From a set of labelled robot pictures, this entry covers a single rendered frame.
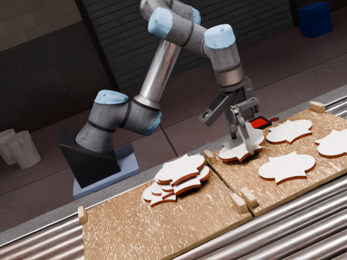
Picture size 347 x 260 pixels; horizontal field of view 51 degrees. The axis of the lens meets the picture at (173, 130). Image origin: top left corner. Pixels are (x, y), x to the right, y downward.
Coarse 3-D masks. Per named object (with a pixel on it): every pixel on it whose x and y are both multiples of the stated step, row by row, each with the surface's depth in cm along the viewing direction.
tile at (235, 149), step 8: (240, 136) 113; (224, 144) 113; (232, 144) 111; (240, 144) 109; (256, 144) 106; (224, 152) 109; (232, 152) 107; (240, 152) 105; (248, 152) 104; (224, 160) 106; (240, 160) 103
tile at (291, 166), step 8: (272, 160) 100; (280, 160) 98; (288, 160) 97; (296, 160) 96; (304, 160) 95; (312, 160) 94; (264, 168) 98; (272, 168) 97; (280, 168) 95; (288, 168) 94; (296, 168) 93; (304, 168) 92; (312, 168) 92; (264, 176) 94; (272, 176) 93; (280, 176) 92; (288, 176) 91; (296, 176) 91; (304, 176) 90
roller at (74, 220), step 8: (336, 104) 122; (344, 104) 121; (328, 112) 120; (56, 224) 113; (64, 224) 113; (72, 224) 112; (40, 232) 113; (48, 232) 112; (56, 232) 112; (24, 240) 112; (32, 240) 111; (0, 248) 113; (8, 248) 111; (16, 248) 111; (0, 256) 110
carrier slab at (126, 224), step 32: (128, 192) 113; (192, 192) 101; (224, 192) 96; (96, 224) 103; (128, 224) 98; (160, 224) 93; (192, 224) 89; (224, 224) 85; (96, 256) 90; (128, 256) 86; (160, 256) 83
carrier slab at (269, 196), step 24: (312, 120) 114; (336, 120) 109; (264, 144) 111; (288, 144) 106; (312, 144) 102; (216, 168) 108; (240, 168) 104; (336, 168) 90; (240, 192) 94; (264, 192) 91; (288, 192) 88
